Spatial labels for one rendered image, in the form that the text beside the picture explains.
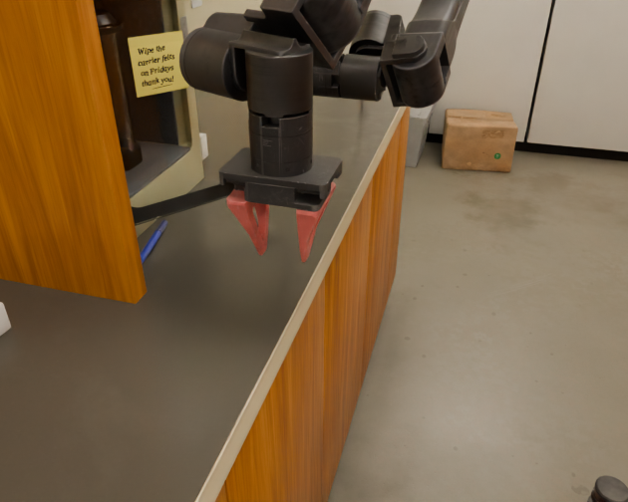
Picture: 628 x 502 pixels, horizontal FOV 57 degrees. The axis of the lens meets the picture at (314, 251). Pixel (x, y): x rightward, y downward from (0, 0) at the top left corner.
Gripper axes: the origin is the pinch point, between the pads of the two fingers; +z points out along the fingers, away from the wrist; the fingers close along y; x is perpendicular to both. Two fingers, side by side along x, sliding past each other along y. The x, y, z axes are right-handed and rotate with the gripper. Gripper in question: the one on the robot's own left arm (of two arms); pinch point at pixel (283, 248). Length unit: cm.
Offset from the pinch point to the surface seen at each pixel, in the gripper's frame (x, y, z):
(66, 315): -1.1, 30.5, 16.2
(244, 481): 3.4, 4.9, 34.2
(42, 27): -5.8, 28.0, -18.6
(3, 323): 4.0, 35.4, 14.7
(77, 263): -5.8, 30.9, 11.1
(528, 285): -171, -49, 110
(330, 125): -82, 16, 16
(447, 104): -325, 2, 82
